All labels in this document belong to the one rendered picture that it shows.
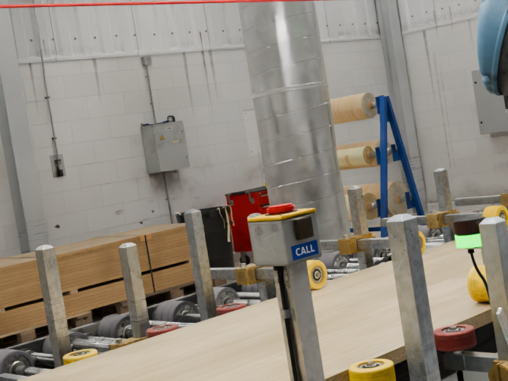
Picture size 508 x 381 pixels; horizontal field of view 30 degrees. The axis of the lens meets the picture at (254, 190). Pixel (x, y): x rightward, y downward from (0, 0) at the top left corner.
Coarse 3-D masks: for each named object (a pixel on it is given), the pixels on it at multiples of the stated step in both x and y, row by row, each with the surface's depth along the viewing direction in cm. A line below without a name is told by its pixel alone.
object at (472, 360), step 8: (448, 352) 184; (464, 352) 182; (472, 352) 182; (480, 352) 181; (488, 352) 180; (448, 360) 183; (456, 360) 182; (464, 360) 181; (472, 360) 179; (480, 360) 178; (488, 360) 177; (448, 368) 183; (456, 368) 182; (464, 368) 181; (472, 368) 179; (480, 368) 178; (488, 368) 177
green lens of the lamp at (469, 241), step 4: (456, 236) 171; (460, 236) 170; (464, 236) 170; (468, 236) 169; (472, 236) 169; (476, 236) 169; (456, 240) 172; (460, 240) 170; (464, 240) 170; (468, 240) 169; (472, 240) 169; (476, 240) 169; (480, 240) 169; (456, 244) 172; (460, 244) 171; (464, 244) 170; (468, 244) 170; (472, 244) 169; (476, 244) 169; (480, 244) 169
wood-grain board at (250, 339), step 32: (448, 256) 279; (480, 256) 269; (352, 288) 251; (384, 288) 243; (448, 288) 229; (224, 320) 234; (256, 320) 228; (320, 320) 216; (352, 320) 210; (384, 320) 205; (448, 320) 195; (480, 320) 196; (128, 352) 213; (160, 352) 208; (192, 352) 203; (224, 352) 198; (256, 352) 193; (352, 352) 180; (384, 352) 176
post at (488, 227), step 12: (480, 228) 168; (492, 228) 167; (504, 228) 168; (492, 240) 167; (504, 240) 168; (492, 252) 167; (504, 252) 167; (492, 264) 168; (504, 264) 167; (492, 276) 168; (504, 276) 167; (492, 288) 168; (504, 288) 167; (492, 300) 169; (504, 300) 167; (492, 312) 169; (504, 312) 167; (504, 348) 169; (504, 360) 169
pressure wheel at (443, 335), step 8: (440, 328) 186; (448, 328) 186; (456, 328) 183; (464, 328) 183; (472, 328) 182; (440, 336) 181; (448, 336) 180; (456, 336) 179; (464, 336) 180; (472, 336) 181; (440, 344) 181; (448, 344) 180; (456, 344) 179; (464, 344) 180; (472, 344) 180; (456, 352) 182
